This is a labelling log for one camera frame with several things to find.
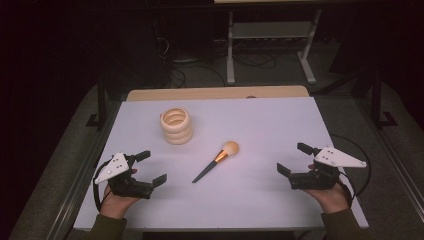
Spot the person's right hand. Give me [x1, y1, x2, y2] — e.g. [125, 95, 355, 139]
[304, 163, 351, 215]

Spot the metal rail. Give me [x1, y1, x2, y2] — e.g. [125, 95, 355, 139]
[354, 98, 424, 213]
[49, 99, 123, 240]

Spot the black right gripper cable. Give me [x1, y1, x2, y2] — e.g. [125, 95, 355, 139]
[329, 133, 372, 208]

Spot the black floor cable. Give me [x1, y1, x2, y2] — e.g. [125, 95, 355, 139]
[232, 51, 278, 71]
[169, 62, 228, 89]

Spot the black metal stand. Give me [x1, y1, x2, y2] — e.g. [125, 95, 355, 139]
[85, 71, 110, 130]
[369, 70, 400, 130]

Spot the makeup brush with black handle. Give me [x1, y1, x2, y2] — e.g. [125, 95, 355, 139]
[191, 140, 240, 184]

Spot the white metal stand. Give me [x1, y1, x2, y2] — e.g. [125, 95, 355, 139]
[225, 8, 323, 86]

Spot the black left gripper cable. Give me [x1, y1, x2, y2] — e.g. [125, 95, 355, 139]
[92, 159, 112, 213]

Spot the beige ringed holder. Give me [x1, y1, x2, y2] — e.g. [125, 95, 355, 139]
[159, 107, 194, 146]

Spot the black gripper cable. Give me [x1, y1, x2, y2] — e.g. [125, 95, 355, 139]
[92, 159, 112, 213]
[329, 133, 372, 208]

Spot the person's left hand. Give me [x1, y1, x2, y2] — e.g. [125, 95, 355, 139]
[99, 168, 141, 220]

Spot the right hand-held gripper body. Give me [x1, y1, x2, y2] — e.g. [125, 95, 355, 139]
[288, 145, 368, 191]

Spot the wooden table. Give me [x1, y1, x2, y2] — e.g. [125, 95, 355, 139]
[126, 84, 311, 102]

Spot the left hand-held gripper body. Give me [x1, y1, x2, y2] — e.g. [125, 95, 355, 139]
[94, 152, 156, 201]

